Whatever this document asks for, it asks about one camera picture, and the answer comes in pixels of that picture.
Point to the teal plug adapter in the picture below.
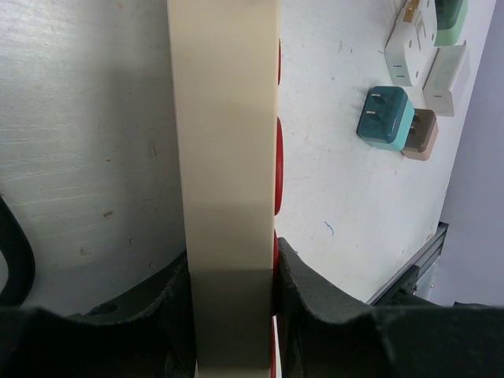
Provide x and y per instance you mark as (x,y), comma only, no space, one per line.
(386,118)

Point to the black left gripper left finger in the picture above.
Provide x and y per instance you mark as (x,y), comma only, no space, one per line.
(147,331)

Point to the white multi-port adapter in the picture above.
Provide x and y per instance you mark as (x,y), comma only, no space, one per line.
(411,46)

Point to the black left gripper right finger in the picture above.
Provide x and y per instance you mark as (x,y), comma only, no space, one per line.
(325,332)

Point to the green plug adapter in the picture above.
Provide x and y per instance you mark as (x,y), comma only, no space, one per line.
(451,16)

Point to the pink USB charger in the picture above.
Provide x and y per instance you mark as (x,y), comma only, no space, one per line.
(422,135)

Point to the aluminium table edge rail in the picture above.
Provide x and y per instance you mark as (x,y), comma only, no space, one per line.
(412,284)

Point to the beige power strip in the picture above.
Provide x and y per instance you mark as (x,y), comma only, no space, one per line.
(225,67)

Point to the white charger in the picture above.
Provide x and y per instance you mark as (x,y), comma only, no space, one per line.
(447,80)

